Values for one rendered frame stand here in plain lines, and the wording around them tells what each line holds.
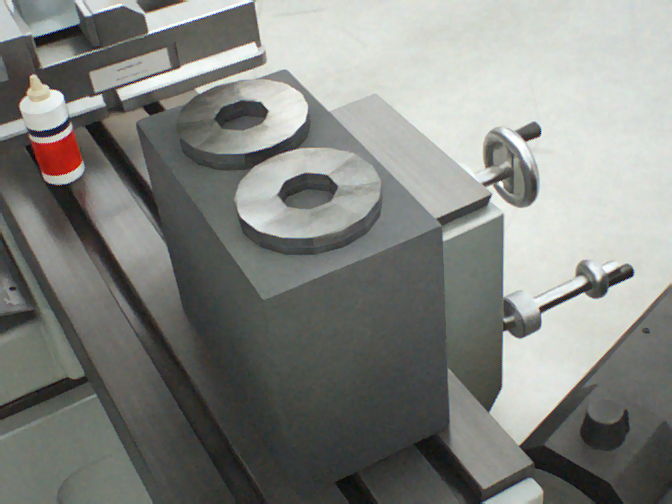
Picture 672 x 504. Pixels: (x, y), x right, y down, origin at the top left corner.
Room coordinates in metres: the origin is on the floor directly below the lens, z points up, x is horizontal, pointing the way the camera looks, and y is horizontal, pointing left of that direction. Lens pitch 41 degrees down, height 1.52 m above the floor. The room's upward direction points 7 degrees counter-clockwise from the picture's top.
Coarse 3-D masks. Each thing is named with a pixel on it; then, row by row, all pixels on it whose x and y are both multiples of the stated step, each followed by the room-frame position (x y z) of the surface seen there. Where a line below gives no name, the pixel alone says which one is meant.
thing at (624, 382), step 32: (640, 320) 0.89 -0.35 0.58; (608, 352) 0.85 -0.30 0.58; (640, 352) 0.84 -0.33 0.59; (576, 384) 0.81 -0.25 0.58; (608, 384) 0.79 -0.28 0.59; (640, 384) 0.79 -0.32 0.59; (576, 416) 0.74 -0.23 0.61; (608, 416) 0.70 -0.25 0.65; (640, 416) 0.73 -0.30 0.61; (544, 448) 0.71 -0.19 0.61; (576, 448) 0.70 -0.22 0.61; (608, 448) 0.69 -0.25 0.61; (640, 448) 0.69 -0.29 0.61; (576, 480) 0.68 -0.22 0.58; (608, 480) 0.65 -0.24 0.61; (640, 480) 0.66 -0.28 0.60
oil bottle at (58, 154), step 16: (32, 80) 0.86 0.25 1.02; (32, 96) 0.85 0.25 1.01; (48, 96) 0.86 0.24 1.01; (32, 112) 0.84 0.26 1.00; (48, 112) 0.84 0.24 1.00; (64, 112) 0.86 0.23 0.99; (32, 128) 0.85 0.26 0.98; (48, 128) 0.84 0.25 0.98; (64, 128) 0.85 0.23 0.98; (32, 144) 0.85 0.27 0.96; (48, 144) 0.84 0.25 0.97; (64, 144) 0.85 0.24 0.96; (48, 160) 0.84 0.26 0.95; (64, 160) 0.84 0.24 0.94; (80, 160) 0.86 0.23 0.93; (48, 176) 0.84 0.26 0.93; (64, 176) 0.84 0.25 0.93
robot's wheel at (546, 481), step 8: (536, 472) 0.69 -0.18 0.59; (544, 472) 0.68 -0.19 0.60; (536, 480) 0.67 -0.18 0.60; (544, 480) 0.67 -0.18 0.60; (552, 480) 0.67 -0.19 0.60; (560, 480) 0.67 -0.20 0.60; (544, 488) 0.66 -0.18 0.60; (552, 488) 0.66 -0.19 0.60; (560, 488) 0.66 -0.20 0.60; (568, 488) 0.66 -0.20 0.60; (576, 488) 0.66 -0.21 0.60; (544, 496) 0.65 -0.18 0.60; (552, 496) 0.65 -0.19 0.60; (560, 496) 0.65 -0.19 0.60; (568, 496) 0.65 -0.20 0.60; (576, 496) 0.65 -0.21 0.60; (584, 496) 0.65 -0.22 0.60
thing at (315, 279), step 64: (192, 128) 0.61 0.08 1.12; (256, 128) 0.60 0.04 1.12; (320, 128) 0.61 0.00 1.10; (192, 192) 0.55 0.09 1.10; (256, 192) 0.53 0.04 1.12; (320, 192) 0.54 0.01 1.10; (384, 192) 0.53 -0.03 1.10; (192, 256) 0.58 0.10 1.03; (256, 256) 0.48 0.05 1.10; (320, 256) 0.48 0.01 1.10; (384, 256) 0.48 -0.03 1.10; (192, 320) 0.62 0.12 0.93; (256, 320) 0.46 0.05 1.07; (320, 320) 0.46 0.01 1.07; (384, 320) 0.47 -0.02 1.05; (256, 384) 0.49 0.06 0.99; (320, 384) 0.46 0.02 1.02; (384, 384) 0.47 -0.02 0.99; (320, 448) 0.45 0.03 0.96; (384, 448) 0.47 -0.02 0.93
